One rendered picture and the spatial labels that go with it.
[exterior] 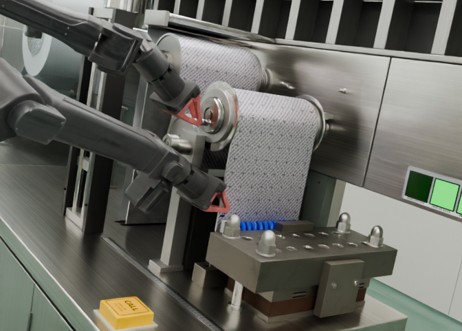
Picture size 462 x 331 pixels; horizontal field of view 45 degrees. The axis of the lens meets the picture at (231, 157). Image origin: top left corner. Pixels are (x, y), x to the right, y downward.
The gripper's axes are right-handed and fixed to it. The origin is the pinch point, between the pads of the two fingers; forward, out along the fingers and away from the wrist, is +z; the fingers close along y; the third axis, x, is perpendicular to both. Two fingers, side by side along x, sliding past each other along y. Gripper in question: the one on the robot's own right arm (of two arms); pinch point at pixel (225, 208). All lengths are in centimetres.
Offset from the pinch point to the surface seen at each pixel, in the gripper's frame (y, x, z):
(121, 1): -73, 39, -18
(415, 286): -110, 52, 275
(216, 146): -4.1, 9.6, -7.9
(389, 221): -142, 83, 257
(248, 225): 3.2, -0.2, 5.3
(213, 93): -7.3, 18.3, -13.8
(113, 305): 9.0, -26.1, -16.8
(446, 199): 30.7, 24.5, 20.4
